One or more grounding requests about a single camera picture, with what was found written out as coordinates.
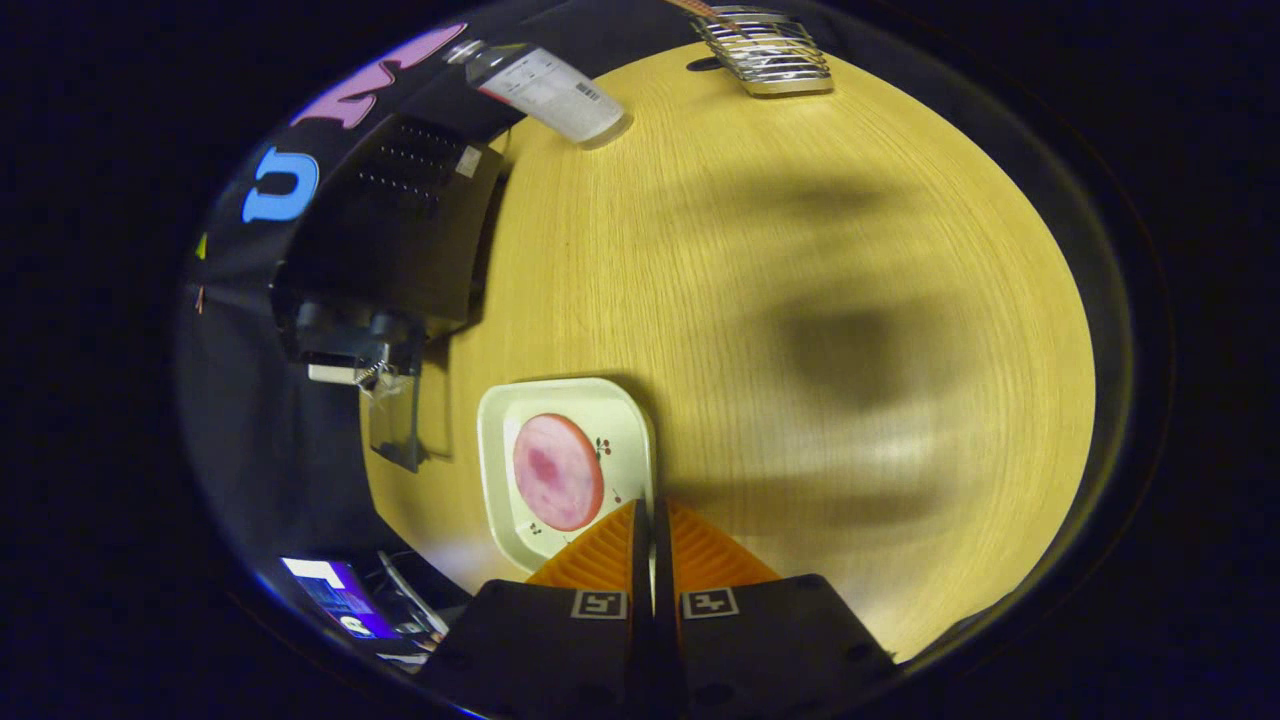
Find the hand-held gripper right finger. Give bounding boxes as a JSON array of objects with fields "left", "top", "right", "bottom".
[{"left": 655, "top": 500, "right": 897, "bottom": 720}]

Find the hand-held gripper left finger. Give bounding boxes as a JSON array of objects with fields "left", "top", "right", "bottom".
[{"left": 420, "top": 500, "right": 661, "bottom": 720}]

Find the pink ham slice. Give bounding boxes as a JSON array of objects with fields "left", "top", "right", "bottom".
[{"left": 512, "top": 413, "right": 605, "bottom": 532}]

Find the cream square plate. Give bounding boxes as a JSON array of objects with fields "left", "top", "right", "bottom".
[{"left": 477, "top": 377, "right": 658, "bottom": 573}]

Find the black toaster oven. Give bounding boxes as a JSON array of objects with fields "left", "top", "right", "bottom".
[{"left": 270, "top": 112, "right": 507, "bottom": 476}]

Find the glowing display screen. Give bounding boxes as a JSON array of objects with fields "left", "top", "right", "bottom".
[{"left": 280, "top": 556, "right": 403, "bottom": 641}]

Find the clear plastic bottle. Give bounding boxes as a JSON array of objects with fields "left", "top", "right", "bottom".
[{"left": 445, "top": 38, "right": 633, "bottom": 151}]

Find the white cable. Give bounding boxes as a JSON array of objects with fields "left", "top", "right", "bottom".
[{"left": 377, "top": 549, "right": 443, "bottom": 637}]

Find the metal wire holder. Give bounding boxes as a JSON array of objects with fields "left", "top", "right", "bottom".
[{"left": 690, "top": 5, "right": 835, "bottom": 98}]

